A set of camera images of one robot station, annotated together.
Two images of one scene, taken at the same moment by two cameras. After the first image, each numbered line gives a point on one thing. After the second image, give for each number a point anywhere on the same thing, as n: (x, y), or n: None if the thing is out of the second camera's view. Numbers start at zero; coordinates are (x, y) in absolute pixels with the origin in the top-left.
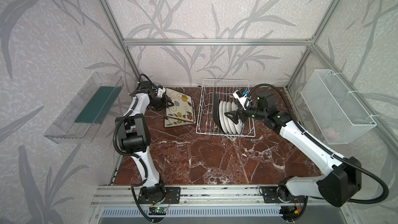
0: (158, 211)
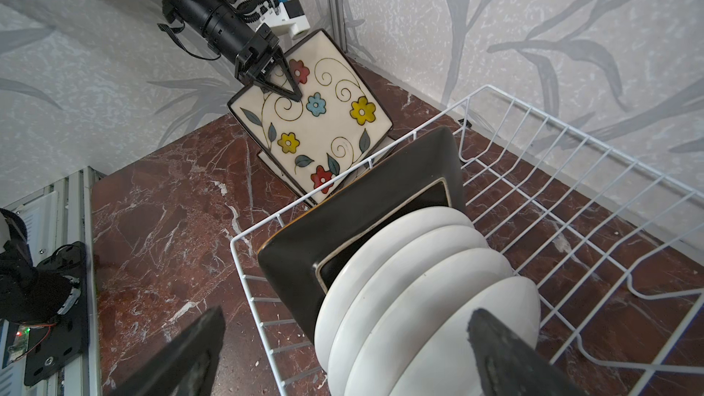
0: (20, 346)
